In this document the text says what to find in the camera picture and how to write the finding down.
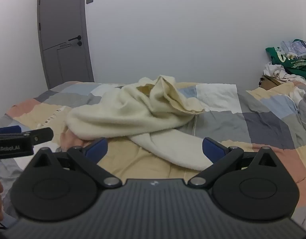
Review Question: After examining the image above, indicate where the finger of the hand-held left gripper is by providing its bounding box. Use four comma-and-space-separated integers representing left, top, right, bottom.
23, 127, 54, 143
0, 126, 22, 135

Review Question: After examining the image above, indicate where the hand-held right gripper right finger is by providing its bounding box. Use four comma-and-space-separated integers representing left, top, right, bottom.
188, 137, 278, 187

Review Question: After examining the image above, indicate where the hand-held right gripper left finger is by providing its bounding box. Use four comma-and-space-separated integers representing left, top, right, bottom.
31, 137, 123, 188

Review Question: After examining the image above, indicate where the cream fleece towel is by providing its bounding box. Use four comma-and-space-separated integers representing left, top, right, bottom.
65, 74, 213, 172

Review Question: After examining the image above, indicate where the patchwork bed sheet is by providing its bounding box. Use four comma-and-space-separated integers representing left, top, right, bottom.
0, 81, 306, 229

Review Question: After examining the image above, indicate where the cardboard box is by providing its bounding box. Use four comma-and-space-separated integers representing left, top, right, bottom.
259, 75, 283, 90

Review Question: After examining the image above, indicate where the patchwork duvet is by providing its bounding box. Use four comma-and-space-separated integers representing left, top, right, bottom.
246, 81, 306, 142

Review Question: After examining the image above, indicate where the white crumpled cloth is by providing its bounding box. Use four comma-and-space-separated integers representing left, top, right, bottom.
264, 62, 306, 82

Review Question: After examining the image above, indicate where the green printed bag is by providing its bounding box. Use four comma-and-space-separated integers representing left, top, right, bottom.
265, 39, 306, 84

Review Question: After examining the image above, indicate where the grey door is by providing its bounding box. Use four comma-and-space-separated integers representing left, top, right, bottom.
37, 0, 95, 90

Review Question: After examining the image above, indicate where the clear plastic packet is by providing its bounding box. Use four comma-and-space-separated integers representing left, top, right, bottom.
281, 40, 306, 58

